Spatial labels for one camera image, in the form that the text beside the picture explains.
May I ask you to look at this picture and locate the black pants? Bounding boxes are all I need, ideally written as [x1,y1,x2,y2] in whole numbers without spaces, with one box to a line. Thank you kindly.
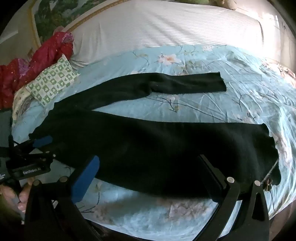
[28,72,281,200]

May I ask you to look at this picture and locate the red floral quilt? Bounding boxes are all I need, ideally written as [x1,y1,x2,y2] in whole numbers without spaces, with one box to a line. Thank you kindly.
[0,31,74,109]

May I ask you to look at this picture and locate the white striped bed sheet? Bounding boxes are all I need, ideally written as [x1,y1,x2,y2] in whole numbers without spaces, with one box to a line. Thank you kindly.
[69,0,281,67]

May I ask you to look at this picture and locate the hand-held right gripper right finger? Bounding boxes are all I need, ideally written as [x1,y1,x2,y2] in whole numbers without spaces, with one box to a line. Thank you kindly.
[198,154,270,241]

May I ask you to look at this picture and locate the blue floral blanket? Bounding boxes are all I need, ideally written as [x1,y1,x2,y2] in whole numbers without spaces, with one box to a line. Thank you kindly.
[11,44,296,241]

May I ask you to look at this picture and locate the green white checkered pillow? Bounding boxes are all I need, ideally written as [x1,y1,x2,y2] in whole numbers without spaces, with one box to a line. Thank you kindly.
[25,54,81,107]

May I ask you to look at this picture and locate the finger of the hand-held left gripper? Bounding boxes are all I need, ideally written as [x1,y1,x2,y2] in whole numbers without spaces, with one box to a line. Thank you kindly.
[9,136,53,152]
[9,151,56,163]

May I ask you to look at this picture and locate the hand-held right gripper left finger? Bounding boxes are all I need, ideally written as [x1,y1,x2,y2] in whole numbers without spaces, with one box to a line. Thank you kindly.
[24,155,102,241]

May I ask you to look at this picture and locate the person's left hand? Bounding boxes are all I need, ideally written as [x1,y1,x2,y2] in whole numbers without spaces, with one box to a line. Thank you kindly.
[0,181,31,212]

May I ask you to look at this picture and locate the gold framed painted headboard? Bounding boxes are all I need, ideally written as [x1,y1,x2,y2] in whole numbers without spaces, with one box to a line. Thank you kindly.
[28,0,130,50]

